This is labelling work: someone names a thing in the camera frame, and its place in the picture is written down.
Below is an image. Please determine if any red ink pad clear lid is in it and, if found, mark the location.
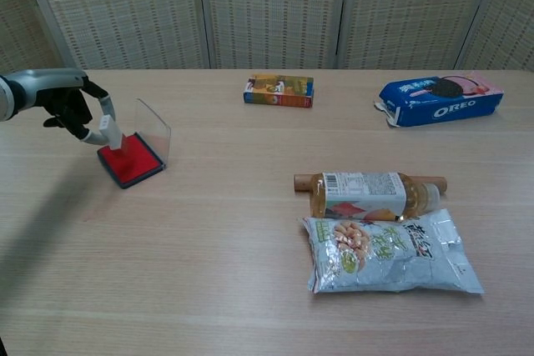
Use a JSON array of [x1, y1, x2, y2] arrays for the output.
[[96, 98, 173, 189]]

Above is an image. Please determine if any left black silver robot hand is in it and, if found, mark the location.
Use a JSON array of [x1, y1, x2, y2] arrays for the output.
[[6, 68, 116, 147]]

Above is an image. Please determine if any clear bottle yellow drink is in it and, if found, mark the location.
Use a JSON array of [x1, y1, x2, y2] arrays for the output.
[[308, 171, 444, 223]]

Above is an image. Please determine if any silver peanut snack bag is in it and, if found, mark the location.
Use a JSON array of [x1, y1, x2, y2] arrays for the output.
[[296, 208, 486, 296]]

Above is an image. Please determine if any small red stamp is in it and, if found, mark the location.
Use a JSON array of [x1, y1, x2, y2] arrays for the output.
[[98, 115, 128, 153]]

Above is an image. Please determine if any blue Oreo cookie box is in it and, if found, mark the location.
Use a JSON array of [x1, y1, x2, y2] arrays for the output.
[[373, 71, 505, 128]]

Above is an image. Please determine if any woven folding screen panel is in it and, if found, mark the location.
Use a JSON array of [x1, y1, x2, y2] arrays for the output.
[[453, 0, 534, 72], [336, 0, 501, 71], [0, 0, 63, 74], [14, 0, 214, 71], [195, 0, 352, 70]]

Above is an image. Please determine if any colourful orange cardboard box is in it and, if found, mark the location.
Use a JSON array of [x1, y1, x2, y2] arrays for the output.
[[243, 74, 315, 110]]

